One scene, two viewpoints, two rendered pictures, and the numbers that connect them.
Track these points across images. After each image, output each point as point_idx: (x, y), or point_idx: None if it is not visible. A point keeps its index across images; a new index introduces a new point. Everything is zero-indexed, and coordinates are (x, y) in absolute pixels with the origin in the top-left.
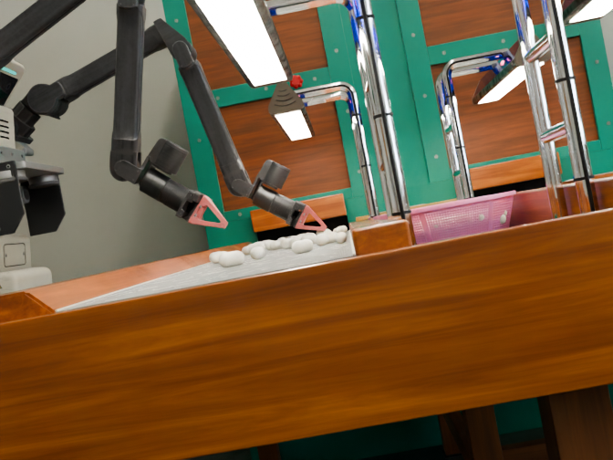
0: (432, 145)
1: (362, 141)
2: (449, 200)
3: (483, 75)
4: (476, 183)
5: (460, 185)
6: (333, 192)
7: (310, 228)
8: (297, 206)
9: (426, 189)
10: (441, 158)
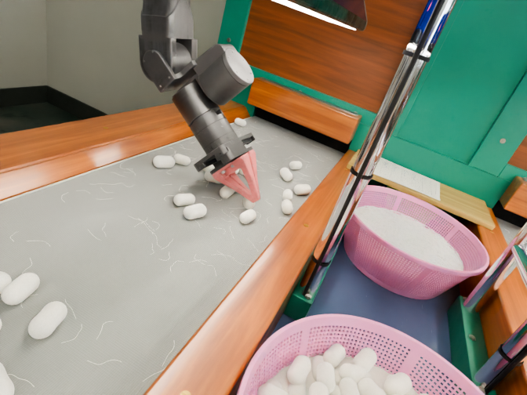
0: (510, 125)
1: (384, 127)
2: (472, 217)
3: None
4: (524, 208)
5: (508, 269)
6: (354, 107)
7: (234, 188)
8: (219, 155)
9: (458, 168)
10: (507, 146)
